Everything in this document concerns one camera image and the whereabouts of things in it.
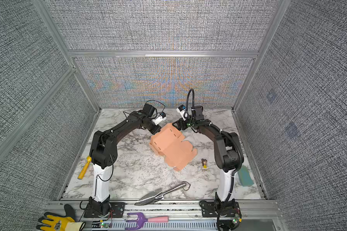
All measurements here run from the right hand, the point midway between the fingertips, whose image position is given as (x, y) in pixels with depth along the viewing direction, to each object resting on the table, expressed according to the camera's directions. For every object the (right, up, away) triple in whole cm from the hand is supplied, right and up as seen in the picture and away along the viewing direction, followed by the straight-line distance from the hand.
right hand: (177, 117), depth 95 cm
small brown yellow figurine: (+16, -28, -7) cm, 33 cm away
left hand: (-10, -7, +1) cm, 13 cm away
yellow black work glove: (-57, -50, -28) cm, 81 cm away
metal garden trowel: (-12, -43, -17) cm, 48 cm away
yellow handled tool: (-56, -31, -8) cm, 64 cm away
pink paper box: (-6, -17, +2) cm, 18 cm away
